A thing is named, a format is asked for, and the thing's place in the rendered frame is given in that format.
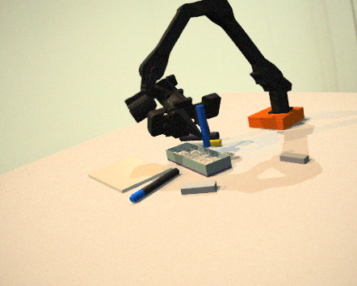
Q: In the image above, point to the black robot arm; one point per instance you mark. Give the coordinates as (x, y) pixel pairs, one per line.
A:
(265, 74)

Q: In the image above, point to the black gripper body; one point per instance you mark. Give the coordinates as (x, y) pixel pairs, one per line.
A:
(172, 100)

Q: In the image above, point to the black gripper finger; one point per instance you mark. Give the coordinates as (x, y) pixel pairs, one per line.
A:
(180, 120)
(196, 121)

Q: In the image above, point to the white and yellow cylinder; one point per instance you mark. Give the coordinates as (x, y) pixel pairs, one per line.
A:
(200, 143)

